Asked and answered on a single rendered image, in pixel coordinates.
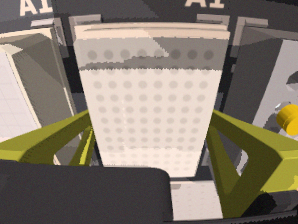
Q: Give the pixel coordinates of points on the grey rack with round holes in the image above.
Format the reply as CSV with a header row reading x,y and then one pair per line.
x,y
263,78

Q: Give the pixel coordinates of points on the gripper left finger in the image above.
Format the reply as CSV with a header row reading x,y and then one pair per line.
x,y
39,146

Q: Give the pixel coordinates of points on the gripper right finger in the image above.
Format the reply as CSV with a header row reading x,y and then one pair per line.
x,y
272,163

